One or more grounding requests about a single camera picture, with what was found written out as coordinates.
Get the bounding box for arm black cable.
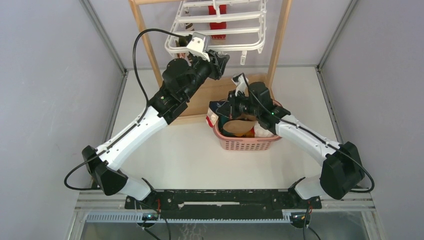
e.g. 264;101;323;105
241;74;376;194
63;28;193;192

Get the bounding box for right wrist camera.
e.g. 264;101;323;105
231;72;249;97

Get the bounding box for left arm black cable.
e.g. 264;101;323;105
63;28;193;192

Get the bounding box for mustard yellow sock in basket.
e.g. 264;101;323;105
235;128;255;138

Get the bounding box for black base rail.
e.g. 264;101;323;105
124;189;322;220

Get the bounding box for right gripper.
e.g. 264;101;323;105
216;89;260;120

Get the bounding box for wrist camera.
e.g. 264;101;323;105
186;32;211;62
231;72;249;97

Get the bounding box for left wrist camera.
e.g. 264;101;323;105
186;32;211;62

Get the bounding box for tan brown sock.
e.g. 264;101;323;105
221;114;257;136

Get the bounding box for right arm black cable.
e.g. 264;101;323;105
241;74;376;194

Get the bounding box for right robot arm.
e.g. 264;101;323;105
215;82;366;208

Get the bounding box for white plastic clip hanger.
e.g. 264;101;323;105
170;0;267;65

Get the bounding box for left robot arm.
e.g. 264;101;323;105
82;50;230;209

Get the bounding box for navy blue sock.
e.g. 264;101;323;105
205;99;230;130

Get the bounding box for red sock with face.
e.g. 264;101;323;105
207;3;228;41

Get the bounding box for wooden hanger stand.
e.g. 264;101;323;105
128;0;292;124

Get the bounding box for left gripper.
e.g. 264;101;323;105
181;50;229;101

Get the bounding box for pink laundry basket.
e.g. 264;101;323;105
212;98;283;152

